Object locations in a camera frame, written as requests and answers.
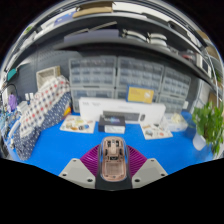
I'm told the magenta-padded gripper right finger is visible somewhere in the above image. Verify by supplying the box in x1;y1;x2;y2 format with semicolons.
124;144;169;189

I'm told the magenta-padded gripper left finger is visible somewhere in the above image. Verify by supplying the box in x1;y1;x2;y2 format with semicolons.
58;144;103;190

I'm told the pink transparent computer mouse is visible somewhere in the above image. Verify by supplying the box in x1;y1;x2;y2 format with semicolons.
98;135;129;183

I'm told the colourful sticker sheet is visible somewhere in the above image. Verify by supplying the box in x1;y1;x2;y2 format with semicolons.
139;122;174;141
59;114;97;134

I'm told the clear plastic box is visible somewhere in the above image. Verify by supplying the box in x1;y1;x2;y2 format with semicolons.
163;112;189;133

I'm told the small dark product box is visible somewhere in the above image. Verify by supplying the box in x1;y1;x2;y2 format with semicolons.
97;114;127;135

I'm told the navy polka dot cloth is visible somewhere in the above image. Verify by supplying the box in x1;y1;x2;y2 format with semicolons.
13;91;73;162

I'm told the long white keyboard box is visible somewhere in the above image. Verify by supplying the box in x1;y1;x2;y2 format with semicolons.
78;97;167;125

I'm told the large-drawer grey cabinet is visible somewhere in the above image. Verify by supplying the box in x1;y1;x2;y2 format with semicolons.
158;94;188;114
70;87;116;113
114;87;161;103

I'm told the potted green plant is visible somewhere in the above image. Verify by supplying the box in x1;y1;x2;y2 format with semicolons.
191;101;224;158

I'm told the red blue checkered cloth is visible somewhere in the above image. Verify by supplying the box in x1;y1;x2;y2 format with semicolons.
19;74;72;138

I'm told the yellow card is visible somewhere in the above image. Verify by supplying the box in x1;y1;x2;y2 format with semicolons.
126;85;155;104

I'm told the white small device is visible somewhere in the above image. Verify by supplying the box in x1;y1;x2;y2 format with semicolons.
16;99;29;114

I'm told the purple figurine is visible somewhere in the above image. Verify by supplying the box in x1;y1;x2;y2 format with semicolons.
7;94;18;112

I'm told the white woven basket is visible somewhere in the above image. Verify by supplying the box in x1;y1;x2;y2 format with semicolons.
35;65;62;90

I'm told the teal tool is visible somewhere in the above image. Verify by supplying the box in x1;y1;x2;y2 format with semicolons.
6;68;18;82

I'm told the grey wall shelf unit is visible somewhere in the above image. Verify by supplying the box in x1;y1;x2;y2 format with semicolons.
13;1;221;88

